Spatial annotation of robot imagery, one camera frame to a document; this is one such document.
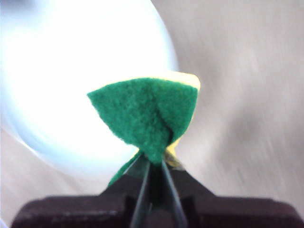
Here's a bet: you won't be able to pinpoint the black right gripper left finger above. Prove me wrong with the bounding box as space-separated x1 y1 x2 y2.
10 157 152 228

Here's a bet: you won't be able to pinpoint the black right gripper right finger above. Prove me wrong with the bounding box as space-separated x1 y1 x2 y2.
162 158 303 228

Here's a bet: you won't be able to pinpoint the yellow sponge with green pad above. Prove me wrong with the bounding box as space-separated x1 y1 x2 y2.
86 71 202 190

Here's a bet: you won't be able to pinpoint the blue round plate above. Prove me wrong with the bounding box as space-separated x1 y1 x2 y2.
0 0 179 166

